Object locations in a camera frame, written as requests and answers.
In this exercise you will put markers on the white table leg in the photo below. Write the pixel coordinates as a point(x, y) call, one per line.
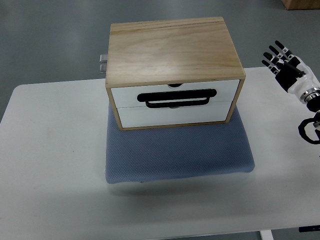
point(266, 235)

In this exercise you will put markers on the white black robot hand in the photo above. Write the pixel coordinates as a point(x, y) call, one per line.
point(292, 74)

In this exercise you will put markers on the white drawer black handle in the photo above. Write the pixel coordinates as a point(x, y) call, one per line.
point(131, 117)
point(138, 96)

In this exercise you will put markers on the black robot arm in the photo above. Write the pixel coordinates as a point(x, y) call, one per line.
point(312, 120)

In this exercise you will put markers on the blue-grey foam cushion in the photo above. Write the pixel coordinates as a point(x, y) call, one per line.
point(147, 155)

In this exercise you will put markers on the wooden drawer cabinet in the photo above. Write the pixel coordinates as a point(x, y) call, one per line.
point(172, 52)

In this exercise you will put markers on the silver metal clamp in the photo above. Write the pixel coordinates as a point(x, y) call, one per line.
point(103, 59)

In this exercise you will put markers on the black table bracket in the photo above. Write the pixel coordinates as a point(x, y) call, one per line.
point(305, 229)

